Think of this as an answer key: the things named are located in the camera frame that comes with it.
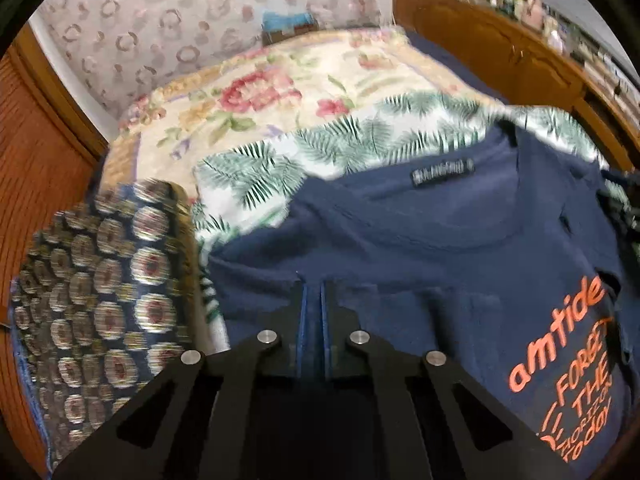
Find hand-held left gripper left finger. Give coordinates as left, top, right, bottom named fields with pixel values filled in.
left=52, top=280, right=308, bottom=480

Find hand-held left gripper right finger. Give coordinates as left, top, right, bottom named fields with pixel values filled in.
left=321, top=281, right=581, bottom=480

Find navy blue t-shirt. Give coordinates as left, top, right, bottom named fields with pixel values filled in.
left=207, top=120, right=633, bottom=480

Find palm leaf printed cloth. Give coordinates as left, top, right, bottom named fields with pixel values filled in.
left=192, top=89, right=632, bottom=351

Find dark circle patterned cloth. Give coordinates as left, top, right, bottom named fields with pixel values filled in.
left=10, top=177, right=231, bottom=456

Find floral blanket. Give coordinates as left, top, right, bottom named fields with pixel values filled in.
left=107, top=27, right=506, bottom=211

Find navy bed sheet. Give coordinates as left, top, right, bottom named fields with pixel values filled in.
left=405, top=30, right=501, bottom=106

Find blue box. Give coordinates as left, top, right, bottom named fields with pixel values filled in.
left=261, top=10, right=321, bottom=46

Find wooden door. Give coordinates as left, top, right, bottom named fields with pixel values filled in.
left=0, top=25, right=108, bottom=471

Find wooden cabinet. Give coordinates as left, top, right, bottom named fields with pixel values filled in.
left=392, top=0, right=640, bottom=171

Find circle patterned curtain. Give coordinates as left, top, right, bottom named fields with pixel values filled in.
left=30, top=0, right=396, bottom=121

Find row of small countertop items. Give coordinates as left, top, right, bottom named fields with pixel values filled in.
left=490, top=0, right=640, bottom=111

